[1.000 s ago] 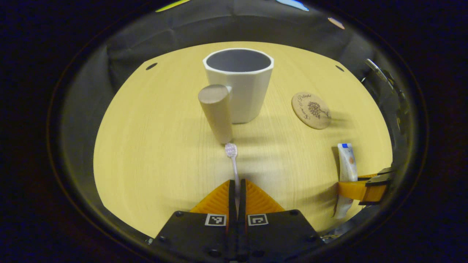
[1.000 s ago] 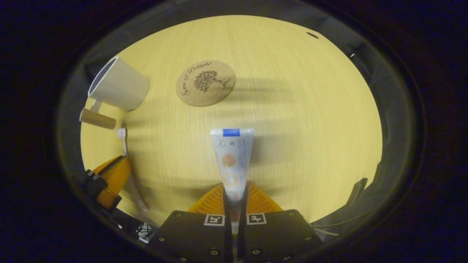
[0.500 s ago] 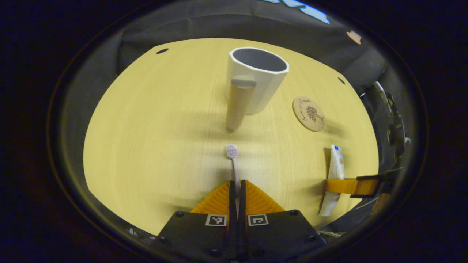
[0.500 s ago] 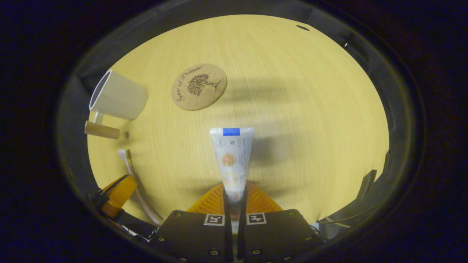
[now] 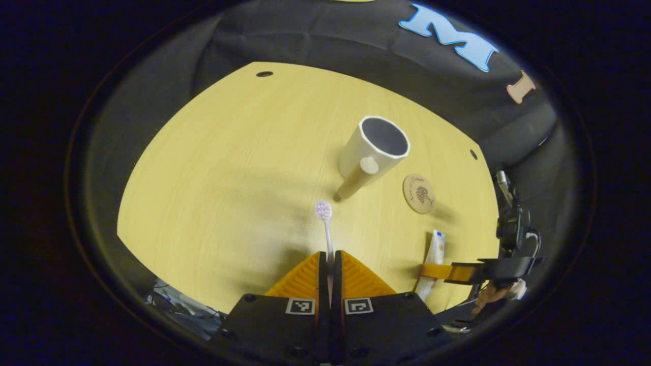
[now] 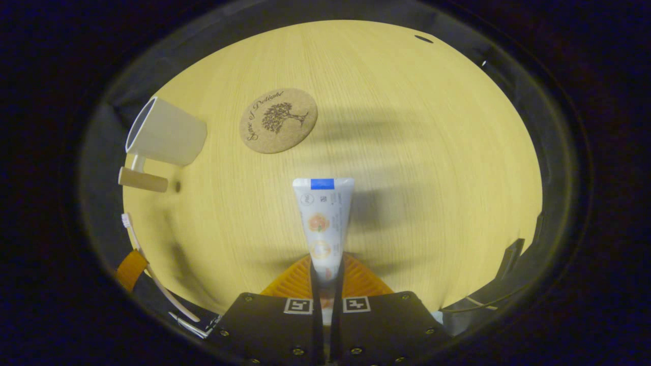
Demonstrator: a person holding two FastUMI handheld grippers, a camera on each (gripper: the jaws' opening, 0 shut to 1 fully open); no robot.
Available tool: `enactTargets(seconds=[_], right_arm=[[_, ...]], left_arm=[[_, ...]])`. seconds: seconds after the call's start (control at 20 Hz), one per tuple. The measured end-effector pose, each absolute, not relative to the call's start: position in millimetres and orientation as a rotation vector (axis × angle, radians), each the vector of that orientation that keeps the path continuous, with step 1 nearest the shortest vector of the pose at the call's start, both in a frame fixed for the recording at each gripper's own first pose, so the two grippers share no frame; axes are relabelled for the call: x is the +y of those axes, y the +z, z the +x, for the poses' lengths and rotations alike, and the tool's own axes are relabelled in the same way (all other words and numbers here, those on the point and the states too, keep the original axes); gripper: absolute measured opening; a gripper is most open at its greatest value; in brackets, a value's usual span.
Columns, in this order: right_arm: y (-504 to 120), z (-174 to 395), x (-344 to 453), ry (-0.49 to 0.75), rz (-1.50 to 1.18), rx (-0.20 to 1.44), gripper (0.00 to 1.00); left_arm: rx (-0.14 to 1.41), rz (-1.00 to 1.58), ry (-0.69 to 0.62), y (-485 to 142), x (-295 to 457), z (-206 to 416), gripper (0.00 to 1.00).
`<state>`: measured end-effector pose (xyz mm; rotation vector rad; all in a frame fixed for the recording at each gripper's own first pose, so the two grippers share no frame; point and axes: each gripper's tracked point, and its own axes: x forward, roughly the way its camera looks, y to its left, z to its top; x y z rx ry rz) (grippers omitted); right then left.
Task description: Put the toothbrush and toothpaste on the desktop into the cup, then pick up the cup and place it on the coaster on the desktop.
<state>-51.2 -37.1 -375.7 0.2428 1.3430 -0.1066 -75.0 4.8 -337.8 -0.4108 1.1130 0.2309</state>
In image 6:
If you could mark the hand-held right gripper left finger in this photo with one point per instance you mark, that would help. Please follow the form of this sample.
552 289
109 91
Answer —
269 328

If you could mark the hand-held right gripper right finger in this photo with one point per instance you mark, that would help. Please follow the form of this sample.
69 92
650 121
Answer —
386 328

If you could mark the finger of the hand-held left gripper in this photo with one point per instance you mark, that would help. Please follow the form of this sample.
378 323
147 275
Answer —
130 269

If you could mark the white toothbrush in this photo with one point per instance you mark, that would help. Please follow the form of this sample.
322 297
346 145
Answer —
152 279

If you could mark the white toothpaste tube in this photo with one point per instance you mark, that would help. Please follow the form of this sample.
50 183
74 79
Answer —
324 223

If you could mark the round cork coaster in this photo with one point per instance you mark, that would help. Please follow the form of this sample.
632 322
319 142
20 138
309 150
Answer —
278 120

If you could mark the black box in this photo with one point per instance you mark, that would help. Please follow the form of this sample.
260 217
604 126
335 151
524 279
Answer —
512 256

